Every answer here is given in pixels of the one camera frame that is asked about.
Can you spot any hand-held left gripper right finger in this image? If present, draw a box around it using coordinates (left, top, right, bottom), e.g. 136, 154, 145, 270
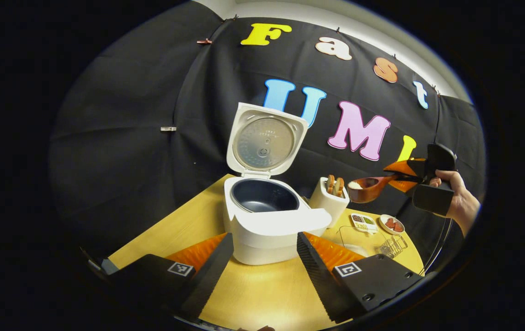
297, 231, 426, 322

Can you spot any white rice cooker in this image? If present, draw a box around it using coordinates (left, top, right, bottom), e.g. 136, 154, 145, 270
223, 102, 333, 266

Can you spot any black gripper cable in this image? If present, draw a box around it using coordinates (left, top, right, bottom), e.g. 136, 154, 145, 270
421, 217, 455, 276

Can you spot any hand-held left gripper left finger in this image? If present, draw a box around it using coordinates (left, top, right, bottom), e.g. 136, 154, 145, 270
106, 232, 234, 322

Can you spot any white toaster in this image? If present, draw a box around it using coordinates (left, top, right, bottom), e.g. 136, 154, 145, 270
309, 177, 350, 229

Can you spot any wire chopstick holder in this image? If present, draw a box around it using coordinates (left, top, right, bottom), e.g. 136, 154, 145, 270
374, 235, 408, 259

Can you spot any brown wooden spoon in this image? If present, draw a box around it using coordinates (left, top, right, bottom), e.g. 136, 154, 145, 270
347, 173, 399, 204

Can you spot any white divided bean dish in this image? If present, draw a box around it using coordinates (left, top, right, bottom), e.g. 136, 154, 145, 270
351, 213, 378, 234

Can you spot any black backdrop cloth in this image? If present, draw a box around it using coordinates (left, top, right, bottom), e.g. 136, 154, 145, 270
49, 2, 486, 276

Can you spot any clear plastic container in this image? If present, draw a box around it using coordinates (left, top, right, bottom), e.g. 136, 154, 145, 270
336, 225, 389, 258

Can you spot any white round plate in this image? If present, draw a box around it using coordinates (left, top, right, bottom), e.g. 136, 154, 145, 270
379, 214, 405, 235

